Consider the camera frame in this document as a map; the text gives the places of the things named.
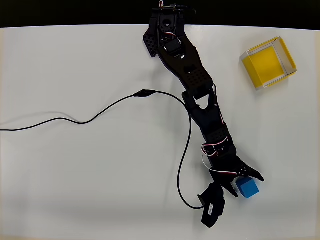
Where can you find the blue cube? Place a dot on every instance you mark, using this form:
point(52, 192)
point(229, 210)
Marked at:
point(247, 188)

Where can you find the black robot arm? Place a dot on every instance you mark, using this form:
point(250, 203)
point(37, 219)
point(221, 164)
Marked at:
point(192, 72)

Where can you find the yellow open box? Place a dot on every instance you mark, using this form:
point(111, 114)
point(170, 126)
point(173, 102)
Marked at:
point(266, 65)

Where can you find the black gripper-mounted camera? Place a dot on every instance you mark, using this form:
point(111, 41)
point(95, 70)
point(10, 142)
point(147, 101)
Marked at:
point(212, 207)

